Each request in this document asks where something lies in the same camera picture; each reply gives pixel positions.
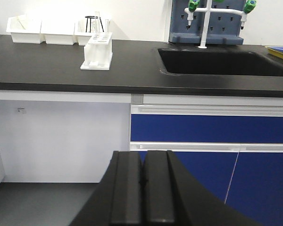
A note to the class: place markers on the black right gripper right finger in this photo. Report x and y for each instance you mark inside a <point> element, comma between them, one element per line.
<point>174,197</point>

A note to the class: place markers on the white test tube rack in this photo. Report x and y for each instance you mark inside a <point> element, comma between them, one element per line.
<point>98,52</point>

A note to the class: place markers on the clear glass test tube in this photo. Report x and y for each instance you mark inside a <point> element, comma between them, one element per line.
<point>97,21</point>
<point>107,25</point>

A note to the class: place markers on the left white storage bin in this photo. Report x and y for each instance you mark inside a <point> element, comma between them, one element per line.
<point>25,29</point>

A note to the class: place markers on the black metal tripod stand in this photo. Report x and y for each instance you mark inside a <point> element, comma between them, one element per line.
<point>90,24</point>

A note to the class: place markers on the middle white storage bin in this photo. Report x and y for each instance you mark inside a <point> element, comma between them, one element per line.
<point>58,33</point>

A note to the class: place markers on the right white storage bin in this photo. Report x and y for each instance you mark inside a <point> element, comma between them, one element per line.
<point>81,34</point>

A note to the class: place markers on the yellow and blue tray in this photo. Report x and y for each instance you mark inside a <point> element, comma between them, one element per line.
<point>276,51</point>

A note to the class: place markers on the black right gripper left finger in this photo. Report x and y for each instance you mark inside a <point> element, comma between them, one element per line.
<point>116,201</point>

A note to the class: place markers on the black lab sink basin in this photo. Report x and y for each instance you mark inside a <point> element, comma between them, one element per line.
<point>218,63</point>

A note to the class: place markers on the white storage bin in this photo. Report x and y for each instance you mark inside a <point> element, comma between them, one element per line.
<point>58,33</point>
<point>25,29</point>
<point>81,34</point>

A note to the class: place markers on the blue cabinet door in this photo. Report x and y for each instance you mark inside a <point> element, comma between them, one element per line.
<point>251,183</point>

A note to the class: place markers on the white lab faucet green knobs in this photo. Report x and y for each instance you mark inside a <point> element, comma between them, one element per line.
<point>193,7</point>

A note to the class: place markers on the blue-grey pegboard drying rack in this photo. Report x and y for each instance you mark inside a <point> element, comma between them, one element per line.
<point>223,28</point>

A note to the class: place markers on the blue cabinet drawer front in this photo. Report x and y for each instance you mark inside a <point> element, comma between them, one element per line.
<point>206,128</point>

